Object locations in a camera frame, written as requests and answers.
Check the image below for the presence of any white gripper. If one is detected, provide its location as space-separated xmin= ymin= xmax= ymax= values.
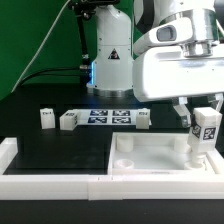
xmin=133 ymin=49 xmax=224 ymax=128

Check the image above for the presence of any white square tabletop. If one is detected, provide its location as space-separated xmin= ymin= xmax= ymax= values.
xmin=107 ymin=132 xmax=217 ymax=176

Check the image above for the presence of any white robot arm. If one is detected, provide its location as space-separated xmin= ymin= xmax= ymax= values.
xmin=87 ymin=0 xmax=224 ymax=127

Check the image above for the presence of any white sheet with tags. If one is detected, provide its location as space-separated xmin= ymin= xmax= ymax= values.
xmin=68 ymin=108 xmax=153 ymax=126

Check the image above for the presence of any white U-shaped fence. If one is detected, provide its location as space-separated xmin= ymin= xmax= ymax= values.
xmin=0 ymin=138 xmax=224 ymax=200

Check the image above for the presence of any black cable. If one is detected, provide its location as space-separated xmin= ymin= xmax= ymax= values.
xmin=19 ymin=66 xmax=84 ymax=86

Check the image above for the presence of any white cable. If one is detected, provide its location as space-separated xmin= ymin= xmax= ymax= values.
xmin=10 ymin=0 xmax=73 ymax=94

